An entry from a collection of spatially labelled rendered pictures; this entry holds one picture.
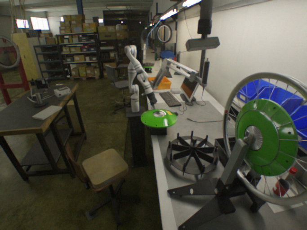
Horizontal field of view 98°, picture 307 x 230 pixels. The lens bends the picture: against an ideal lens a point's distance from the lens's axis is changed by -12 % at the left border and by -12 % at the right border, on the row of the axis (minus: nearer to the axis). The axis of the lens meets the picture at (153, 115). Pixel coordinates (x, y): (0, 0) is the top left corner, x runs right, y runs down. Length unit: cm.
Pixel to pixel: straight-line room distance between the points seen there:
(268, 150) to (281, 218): 51
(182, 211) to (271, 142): 55
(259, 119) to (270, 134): 7
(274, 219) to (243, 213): 16
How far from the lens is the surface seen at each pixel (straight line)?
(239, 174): 88
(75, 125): 303
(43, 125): 170
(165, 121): 123
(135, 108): 181
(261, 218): 104
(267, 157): 69
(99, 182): 144
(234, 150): 72
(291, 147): 64
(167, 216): 90
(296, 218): 115
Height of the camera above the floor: 172
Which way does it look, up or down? 29 degrees down
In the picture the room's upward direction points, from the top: straight up
